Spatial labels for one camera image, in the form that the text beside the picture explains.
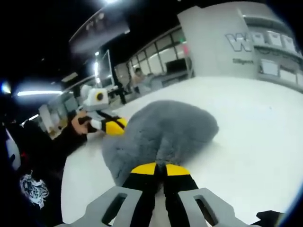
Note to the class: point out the black overhead monitor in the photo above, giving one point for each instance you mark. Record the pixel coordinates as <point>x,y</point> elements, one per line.
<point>99,30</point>

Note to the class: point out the grey towel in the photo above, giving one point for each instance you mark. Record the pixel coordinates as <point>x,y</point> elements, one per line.
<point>170,127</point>

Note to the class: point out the dark flat screen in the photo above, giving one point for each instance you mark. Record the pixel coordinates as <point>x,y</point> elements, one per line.
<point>175,66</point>

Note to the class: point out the rows of white storage bins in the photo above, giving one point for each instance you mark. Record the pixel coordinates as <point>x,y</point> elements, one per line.
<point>269,67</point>

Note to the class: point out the person's left hand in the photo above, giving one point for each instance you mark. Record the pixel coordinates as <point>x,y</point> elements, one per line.
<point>79,124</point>

